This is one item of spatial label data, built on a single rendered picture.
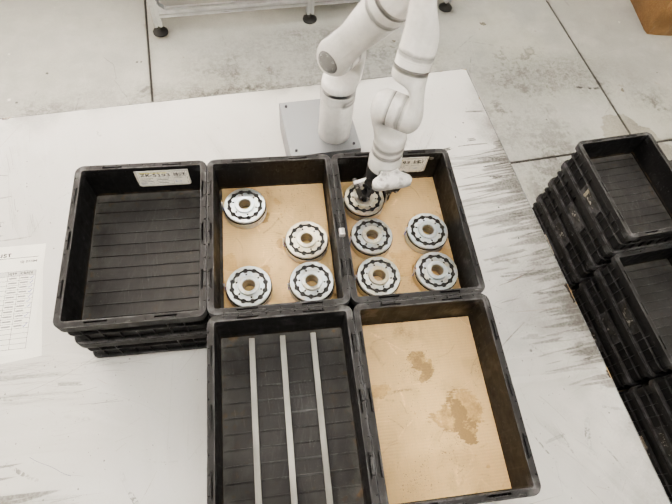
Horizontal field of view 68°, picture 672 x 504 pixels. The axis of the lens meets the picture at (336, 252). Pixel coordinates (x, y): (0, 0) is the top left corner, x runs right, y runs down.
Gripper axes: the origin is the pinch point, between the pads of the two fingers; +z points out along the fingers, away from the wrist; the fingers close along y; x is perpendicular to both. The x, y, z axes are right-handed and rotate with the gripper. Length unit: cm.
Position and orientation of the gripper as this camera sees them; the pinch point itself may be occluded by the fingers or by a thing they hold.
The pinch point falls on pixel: (375, 197)
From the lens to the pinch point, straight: 127.9
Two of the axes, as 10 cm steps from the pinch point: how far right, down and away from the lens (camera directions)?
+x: 2.3, 8.7, -4.4
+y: -9.7, 1.7, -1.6
